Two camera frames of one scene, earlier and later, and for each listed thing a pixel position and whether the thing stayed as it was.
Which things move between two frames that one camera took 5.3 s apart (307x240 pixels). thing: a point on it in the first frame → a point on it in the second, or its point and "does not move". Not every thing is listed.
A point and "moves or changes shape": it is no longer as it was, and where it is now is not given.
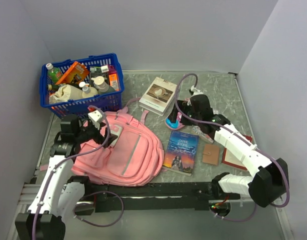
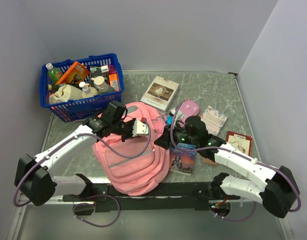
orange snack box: [76, 73] does not move
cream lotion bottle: [88, 91] does not move
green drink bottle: [54, 73] does not move
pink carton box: [113, 78] does not move
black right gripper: [184, 106] → [164, 140]
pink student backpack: [136, 156] moves or changes shape
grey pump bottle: [102, 87] does not move
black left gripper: [99, 138] → [131, 122]
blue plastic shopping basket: [73, 86] does not move
